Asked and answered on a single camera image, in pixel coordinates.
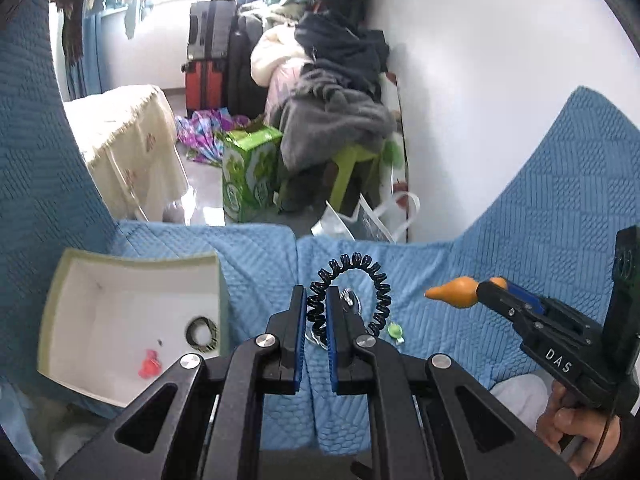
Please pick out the row of hanging clothes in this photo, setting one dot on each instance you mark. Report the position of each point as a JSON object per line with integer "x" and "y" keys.
{"x": 70, "y": 0}

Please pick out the person's right hand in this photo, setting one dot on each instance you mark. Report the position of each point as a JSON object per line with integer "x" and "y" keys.
{"x": 597, "y": 435}

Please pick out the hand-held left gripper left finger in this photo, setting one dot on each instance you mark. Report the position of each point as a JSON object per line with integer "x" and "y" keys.
{"x": 300, "y": 332}

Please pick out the green plastic stool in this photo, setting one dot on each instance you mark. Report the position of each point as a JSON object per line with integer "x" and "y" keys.
{"x": 350, "y": 160}

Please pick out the red suitcase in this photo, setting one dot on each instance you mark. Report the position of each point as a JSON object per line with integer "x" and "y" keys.
{"x": 200, "y": 85}

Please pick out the orange gourd pendant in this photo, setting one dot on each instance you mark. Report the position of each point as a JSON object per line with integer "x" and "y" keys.
{"x": 455, "y": 291}

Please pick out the white plastic bag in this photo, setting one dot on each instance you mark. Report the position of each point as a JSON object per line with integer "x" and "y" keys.
{"x": 370, "y": 220}

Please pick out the white cardboard box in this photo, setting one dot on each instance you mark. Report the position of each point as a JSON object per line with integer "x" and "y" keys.
{"x": 125, "y": 310}

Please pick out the grey fleece blanket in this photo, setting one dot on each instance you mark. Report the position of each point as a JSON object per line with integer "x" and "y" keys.
{"x": 330, "y": 120}

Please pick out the person's right forearm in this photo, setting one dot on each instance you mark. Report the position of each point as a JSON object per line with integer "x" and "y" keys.
{"x": 622, "y": 450}

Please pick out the green carton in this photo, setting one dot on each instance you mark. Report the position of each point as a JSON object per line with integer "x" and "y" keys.
{"x": 250, "y": 170}

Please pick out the black suitcase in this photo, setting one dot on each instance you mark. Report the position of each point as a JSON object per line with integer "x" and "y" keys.
{"x": 240, "y": 75}

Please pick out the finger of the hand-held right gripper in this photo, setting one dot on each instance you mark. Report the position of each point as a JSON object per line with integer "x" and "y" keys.
{"x": 525, "y": 299}
{"x": 505, "y": 302}

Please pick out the colourful purple cloth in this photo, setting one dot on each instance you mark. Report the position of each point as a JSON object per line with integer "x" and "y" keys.
{"x": 200, "y": 130}

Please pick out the cream tablecloth table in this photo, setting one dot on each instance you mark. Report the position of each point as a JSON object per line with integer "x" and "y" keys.
{"x": 125, "y": 135}

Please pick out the blue quilted sofa cover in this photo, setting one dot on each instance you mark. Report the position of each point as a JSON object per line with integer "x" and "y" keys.
{"x": 260, "y": 260}

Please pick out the floral printed board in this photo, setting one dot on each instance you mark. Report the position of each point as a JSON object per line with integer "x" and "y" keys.
{"x": 397, "y": 160}

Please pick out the small green pendant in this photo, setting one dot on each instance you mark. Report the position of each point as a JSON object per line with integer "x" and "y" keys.
{"x": 395, "y": 331}

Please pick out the pink patterned quilt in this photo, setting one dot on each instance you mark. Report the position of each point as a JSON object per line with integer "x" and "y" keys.
{"x": 282, "y": 90}

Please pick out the dark blue clothes heap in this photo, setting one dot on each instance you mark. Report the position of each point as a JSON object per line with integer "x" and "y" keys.
{"x": 340, "y": 45}

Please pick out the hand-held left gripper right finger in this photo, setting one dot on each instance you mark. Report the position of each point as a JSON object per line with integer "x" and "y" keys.
{"x": 332, "y": 337}

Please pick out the pink charm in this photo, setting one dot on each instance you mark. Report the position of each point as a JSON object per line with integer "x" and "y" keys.
{"x": 150, "y": 366}

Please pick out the grey suitcase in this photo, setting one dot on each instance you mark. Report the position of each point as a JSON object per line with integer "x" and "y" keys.
{"x": 210, "y": 30}

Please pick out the cream puffy coat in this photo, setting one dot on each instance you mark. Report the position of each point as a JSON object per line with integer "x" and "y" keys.
{"x": 275, "y": 55}

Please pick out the white cloth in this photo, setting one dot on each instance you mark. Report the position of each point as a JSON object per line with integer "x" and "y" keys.
{"x": 520, "y": 397}

